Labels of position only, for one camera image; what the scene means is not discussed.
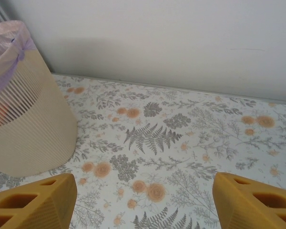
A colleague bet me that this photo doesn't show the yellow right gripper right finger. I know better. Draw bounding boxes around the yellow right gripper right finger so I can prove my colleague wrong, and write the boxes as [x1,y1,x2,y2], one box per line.
[212,172,286,229]

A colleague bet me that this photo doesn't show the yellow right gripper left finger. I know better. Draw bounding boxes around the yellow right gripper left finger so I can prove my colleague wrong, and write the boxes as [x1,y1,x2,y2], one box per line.
[0,173,77,229]

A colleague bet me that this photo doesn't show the beige ribbed waste bin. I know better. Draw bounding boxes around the beige ribbed waste bin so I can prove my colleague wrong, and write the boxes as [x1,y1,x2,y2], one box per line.
[0,20,78,177]

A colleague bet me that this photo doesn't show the pink plastic bin liner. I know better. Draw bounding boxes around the pink plastic bin liner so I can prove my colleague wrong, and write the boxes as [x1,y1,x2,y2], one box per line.
[0,20,38,96]

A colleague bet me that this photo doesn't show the floral table mat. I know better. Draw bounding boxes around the floral table mat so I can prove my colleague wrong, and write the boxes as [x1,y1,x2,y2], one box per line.
[0,73,286,229]

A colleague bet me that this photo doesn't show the aluminium frame post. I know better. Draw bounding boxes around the aluminium frame post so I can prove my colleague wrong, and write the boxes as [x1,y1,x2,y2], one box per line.
[0,0,10,22]

